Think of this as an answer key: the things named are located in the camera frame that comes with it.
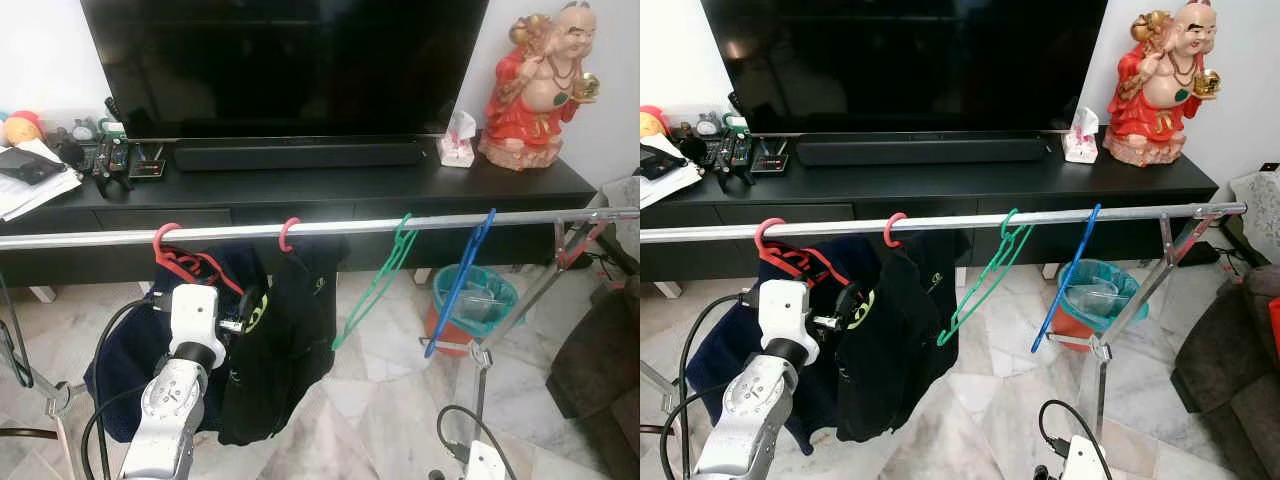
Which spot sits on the red plastic hanger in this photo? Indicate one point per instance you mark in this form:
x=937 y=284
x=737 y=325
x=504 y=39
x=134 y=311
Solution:
x=762 y=240
x=286 y=235
x=889 y=232
x=160 y=245

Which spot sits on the navy knit garment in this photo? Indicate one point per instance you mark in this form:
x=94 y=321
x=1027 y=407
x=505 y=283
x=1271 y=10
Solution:
x=125 y=375
x=745 y=360

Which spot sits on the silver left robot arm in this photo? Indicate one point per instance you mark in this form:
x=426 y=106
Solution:
x=745 y=420
x=170 y=410

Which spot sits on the green plastic hanger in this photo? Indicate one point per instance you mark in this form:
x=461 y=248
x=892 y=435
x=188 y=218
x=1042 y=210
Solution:
x=398 y=245
x=1010 y=232

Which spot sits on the blue plastic hanger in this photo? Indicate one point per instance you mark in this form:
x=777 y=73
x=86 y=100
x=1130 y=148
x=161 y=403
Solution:
x=459 y=285
x=1066 y=278

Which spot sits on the black fonemax T-shirt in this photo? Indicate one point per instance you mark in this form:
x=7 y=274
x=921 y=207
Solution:
x=290 y=340
x=890 y=350

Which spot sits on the small black device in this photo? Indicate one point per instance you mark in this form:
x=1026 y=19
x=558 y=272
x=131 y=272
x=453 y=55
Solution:
x=770 y=160
x=148 y=165

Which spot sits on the black soundbar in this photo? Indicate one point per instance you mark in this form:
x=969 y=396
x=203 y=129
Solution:
x=300 y=155
x=920 y=150

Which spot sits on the silver clothes rack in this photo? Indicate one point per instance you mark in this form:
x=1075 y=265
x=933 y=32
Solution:
x=400 y=223
x=1050 y=216

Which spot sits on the black remote control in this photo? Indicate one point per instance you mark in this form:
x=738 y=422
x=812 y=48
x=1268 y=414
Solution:
x=728 y=155
x=108 y=160

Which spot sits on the black TV console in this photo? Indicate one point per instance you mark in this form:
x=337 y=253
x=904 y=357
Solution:
x=400 y=185
x=1050 y=185

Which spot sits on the green white small container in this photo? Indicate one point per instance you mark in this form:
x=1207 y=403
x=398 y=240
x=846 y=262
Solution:
x=737 y=123
x=110 y=127

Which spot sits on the white paper stack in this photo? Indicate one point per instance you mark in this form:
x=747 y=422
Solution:
x=30 y=195
x=670 y=178

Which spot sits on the black wallet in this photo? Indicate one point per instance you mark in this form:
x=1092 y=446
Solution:
x=655 y=165
x=28 y=165

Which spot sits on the white lace table cloth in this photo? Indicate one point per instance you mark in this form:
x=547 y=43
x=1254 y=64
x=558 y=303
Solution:
x=622 y=205
x=1255 y=200

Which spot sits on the black flat television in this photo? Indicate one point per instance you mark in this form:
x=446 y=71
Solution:
x=280 y=60
x=900 y=60

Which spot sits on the dark grey sofa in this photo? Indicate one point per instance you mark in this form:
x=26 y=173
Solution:
x=1230 y=380
x=600 y=380

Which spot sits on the teal bin liner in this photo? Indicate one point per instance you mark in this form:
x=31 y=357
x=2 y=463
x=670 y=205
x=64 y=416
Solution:
x=1105 y=285
x=490 y=290

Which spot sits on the yellow red plush toy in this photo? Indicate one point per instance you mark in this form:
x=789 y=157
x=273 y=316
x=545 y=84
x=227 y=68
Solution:
x=20 y=128
x=650 y=122

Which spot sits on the white pink tissue box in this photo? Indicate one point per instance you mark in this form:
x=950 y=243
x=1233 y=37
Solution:
x=457 y=150
x=1080 y=145

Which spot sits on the red laughing Buddha statue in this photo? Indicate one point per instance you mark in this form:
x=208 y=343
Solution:
x=530 y=100
x=1160 y=100

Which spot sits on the red cushion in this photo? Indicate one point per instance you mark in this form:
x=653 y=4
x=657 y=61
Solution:
x=1275 y=330

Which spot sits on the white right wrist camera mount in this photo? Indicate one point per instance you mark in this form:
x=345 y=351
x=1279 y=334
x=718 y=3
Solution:
x=487 y=462
x=1085 y=460

